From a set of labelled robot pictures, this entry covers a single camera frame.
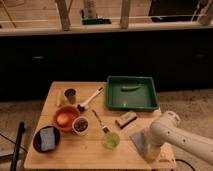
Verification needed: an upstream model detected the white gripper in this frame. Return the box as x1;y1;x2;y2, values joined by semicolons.
144;132;161;163

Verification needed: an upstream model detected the grey blue towel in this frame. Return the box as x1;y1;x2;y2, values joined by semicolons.
130;131;148;157

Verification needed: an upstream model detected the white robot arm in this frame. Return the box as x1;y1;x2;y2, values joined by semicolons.
144;111;213;165

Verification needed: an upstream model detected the green plastic tray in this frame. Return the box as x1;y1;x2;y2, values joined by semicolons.
106;76;159;112

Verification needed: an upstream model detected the green pepper in tray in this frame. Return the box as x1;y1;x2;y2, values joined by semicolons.
121;85;141;91

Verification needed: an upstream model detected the wooden block eraser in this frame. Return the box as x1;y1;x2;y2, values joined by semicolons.
115;111;137;129

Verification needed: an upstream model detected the green plastic cup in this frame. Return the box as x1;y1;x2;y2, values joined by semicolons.
103;132;120;149

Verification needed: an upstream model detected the small fork brush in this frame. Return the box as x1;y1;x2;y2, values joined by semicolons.
92;110;109;133

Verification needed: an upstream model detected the white cup with contents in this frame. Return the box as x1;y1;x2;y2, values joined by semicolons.
72;117;89;136

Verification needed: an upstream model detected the orange bowl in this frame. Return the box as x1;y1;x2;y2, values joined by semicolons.
53;106;80;132

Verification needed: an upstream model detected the yellow fruit in bowl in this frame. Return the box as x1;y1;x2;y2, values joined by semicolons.
57;113;69;126

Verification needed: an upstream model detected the dark metal cup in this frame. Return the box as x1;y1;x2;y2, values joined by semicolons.
64;88;76;104

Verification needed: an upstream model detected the blue sponge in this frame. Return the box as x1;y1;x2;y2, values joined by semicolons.
40;127;55;151

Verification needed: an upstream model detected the black pole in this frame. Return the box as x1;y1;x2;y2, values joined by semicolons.
10;122;25;171

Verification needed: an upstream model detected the green box on shelf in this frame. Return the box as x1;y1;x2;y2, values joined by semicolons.
82;18;111;25

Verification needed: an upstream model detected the black cable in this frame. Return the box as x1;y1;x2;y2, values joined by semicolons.
175;158;198;171

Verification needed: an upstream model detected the white handled dish brush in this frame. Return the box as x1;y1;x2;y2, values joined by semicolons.
77;87;103;112

